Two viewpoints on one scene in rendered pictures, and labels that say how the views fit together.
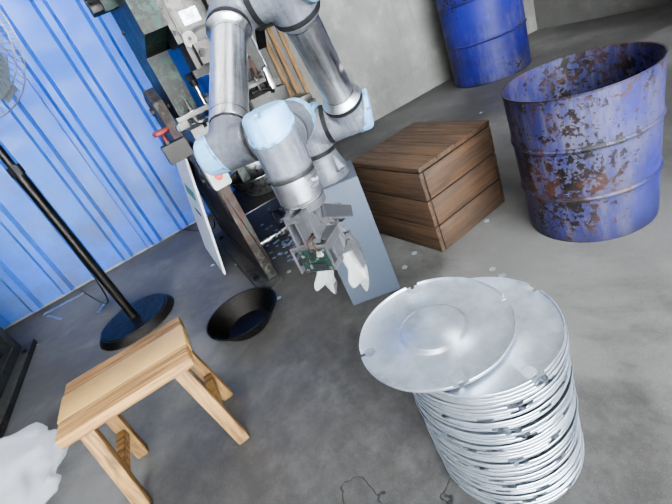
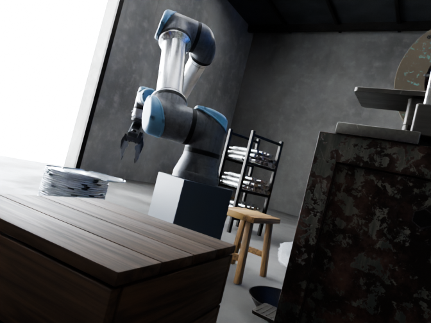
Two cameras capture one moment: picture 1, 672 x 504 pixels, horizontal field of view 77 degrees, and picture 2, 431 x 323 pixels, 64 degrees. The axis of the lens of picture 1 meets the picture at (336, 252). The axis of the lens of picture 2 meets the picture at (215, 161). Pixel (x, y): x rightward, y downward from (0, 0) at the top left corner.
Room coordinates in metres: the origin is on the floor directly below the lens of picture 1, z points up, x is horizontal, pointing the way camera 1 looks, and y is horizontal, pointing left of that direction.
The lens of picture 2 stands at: (2.18, -0.76, 0.49)
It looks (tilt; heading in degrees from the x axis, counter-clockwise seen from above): 2 degrees up; 139
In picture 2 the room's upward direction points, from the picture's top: 14 degrees clockwise
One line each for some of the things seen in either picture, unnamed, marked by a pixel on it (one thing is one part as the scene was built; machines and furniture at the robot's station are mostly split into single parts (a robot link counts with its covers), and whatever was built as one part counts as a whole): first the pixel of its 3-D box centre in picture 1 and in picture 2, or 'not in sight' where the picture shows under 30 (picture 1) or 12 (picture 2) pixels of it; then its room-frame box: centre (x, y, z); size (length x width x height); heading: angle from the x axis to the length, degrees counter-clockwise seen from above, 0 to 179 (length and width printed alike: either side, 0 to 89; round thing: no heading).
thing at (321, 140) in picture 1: (309, 128); (205, 130); (1.31, -0.08, 0.62); 0.13 x 0.12 x 0.14; 71
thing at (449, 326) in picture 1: (432, 327); (94, 175); (0.59, -0.11, 0.34); 0.29 x 0.29 x 0.01
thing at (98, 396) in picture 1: (160, 411); (241, 242); (0.94, 0.63, 0.16); 0.34 x 0.24 x 0.34; 106
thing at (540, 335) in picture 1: (473, 329); (78, 173); (0.55, -0.17, 0.33); 0.29 x 0.29 x 0.01
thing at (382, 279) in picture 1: (352, 234); (177, 249); (1.31, -0.08, 0.23); 0.18 x 0.18 x 0.45; 83
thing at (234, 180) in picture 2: not in sight; (244, 181); (-0.17, 1.68, 0.47); 0.46 x 0.43 x 0.95; 177
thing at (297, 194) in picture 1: (299, 187); (139, 115); (0.65, 0.01, 0.68); 0.08 x 0.08 x 0.05
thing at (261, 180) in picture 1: (264, 175); not in sight; (2.00, 0.16, 0.36); 0.34 x 0.34 x 0.10
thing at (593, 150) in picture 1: (584, 146); not in sight; (1.17, -0.86, 0.24); 0.42 x 0.42 x 0.48
